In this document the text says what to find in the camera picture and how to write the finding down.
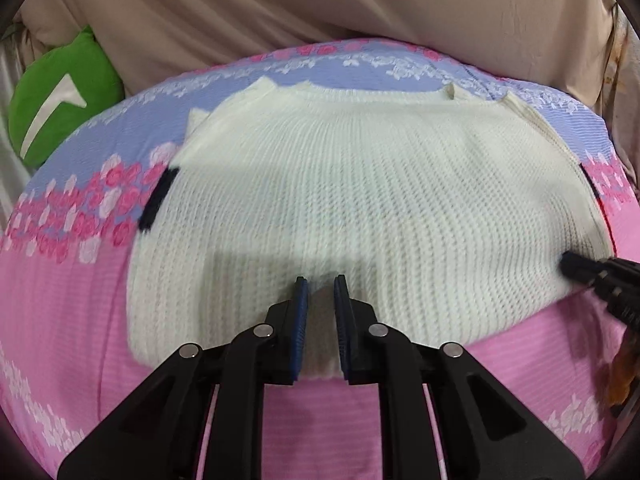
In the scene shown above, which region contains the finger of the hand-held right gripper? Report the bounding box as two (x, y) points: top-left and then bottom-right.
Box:
(558, 252), (640, 333)

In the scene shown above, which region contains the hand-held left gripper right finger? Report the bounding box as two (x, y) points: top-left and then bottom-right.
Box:
(333, 274), (584, 480)

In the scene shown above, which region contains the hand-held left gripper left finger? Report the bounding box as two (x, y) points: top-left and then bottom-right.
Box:
(57, 276), (309, 480)

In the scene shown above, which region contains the white red black knit sweater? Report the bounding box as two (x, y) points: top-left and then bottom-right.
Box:
(125, 77), (617, 380)

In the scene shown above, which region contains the pale floral curtain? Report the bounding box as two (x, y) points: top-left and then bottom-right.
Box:
(595, 5), (640, 171)

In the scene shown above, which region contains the pink floral bed sheet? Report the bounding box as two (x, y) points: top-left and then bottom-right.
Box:
(0, 35), (640, 480)

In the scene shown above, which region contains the beige curtain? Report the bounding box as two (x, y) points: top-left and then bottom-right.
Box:
(15, 0), (623, 106)

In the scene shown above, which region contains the green pillow with white mark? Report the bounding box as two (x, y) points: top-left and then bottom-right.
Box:
(7, 26), (125, 170)

